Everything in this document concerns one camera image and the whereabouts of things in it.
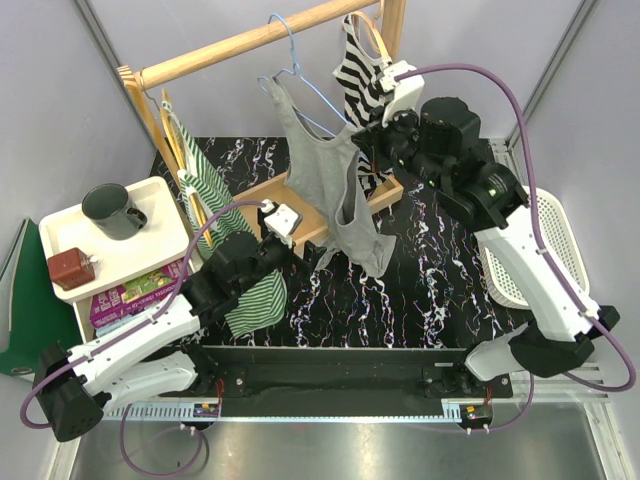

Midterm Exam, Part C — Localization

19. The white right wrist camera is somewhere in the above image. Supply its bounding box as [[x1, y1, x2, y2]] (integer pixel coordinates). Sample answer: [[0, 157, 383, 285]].
[[376, 60, 425, 127]]

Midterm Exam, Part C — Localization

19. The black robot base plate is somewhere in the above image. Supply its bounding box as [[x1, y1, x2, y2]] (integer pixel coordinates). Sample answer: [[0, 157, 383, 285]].
[[172, 346, 513, 420]]

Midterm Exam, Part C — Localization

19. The wooden hanger right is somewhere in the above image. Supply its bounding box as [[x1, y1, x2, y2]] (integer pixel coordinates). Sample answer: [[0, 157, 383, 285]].
[[351, 8, 392, 64]]

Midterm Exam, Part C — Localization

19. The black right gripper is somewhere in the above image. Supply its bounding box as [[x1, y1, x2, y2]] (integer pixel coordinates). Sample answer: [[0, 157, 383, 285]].
[[353, 97, 449, 193]]

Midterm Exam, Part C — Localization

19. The white perforated plastic basket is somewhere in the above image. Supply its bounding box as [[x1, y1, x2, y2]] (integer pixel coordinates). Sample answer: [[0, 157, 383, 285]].
[[479, 185, 591, 309]]

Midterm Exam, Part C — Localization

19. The grey tank top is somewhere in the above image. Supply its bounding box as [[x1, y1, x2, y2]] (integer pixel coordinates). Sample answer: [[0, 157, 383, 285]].
[[262, 77, 396, 278]]

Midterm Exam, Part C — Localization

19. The purple book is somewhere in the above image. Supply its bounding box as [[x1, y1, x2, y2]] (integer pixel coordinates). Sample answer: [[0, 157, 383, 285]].
[[89, 260, 182, 329]]

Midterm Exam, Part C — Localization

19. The green white striped top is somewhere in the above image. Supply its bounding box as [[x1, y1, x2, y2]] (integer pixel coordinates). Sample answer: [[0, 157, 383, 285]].
[[166, 102, 287, 339]]

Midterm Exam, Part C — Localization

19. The wooden clothes rack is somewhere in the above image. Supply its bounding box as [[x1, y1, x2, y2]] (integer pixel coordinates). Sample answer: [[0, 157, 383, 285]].
[[117, 0, 408, 261]]

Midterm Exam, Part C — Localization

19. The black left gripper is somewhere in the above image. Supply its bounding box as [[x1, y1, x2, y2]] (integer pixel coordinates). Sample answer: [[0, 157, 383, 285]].
[[235, 213, 326, 296]]

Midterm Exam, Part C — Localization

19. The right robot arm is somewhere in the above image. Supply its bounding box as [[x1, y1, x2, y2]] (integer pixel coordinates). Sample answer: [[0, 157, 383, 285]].
[[352, 97, 619, 397]]

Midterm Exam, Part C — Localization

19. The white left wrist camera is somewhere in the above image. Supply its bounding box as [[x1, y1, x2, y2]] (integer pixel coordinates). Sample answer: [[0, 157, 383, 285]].
[[260, 199, 303, 249]]

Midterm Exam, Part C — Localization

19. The dark green mug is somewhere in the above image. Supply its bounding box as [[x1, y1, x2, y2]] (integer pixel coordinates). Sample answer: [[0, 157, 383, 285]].
[[81, 183, 148, 241]]

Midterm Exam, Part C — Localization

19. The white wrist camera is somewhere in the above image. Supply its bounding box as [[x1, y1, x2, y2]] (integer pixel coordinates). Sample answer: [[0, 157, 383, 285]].
[[260, 199, 303, 249], [376, 60, 425, 127]]

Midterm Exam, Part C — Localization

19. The wooden hanger left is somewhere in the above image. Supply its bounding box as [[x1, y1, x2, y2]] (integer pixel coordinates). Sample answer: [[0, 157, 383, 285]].
[[160, 89, 208, 228]]

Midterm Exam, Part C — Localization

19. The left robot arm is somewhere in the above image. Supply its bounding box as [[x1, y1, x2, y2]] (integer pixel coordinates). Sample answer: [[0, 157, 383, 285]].
[[33, 232, 327, 442]]

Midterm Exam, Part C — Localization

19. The wooden hanger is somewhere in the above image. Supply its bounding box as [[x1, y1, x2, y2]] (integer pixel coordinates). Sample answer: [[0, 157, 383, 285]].
[[160, 89, 208, 228], [351, 8, 392, 64]]

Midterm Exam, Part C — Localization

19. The green binder folder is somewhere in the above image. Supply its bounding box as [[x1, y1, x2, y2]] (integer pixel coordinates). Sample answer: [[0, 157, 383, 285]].
[[1, 218, 81, 378]]

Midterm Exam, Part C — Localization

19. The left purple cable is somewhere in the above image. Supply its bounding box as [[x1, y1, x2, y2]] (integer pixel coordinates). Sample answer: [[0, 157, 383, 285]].
[[19, 198, 274, 475]]

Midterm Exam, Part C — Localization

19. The black white striped tank top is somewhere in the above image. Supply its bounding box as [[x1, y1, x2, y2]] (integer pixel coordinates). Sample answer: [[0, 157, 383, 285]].
[[331, 13, 396, 201]]

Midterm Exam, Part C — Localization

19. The red brown cube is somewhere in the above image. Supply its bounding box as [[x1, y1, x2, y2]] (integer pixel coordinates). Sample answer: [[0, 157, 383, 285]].
[[47, 248, 96, 291]]

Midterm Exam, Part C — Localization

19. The blue wire hanger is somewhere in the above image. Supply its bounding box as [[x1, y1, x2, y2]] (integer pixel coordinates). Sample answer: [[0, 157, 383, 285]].
[[267, 12, 349, 138]]

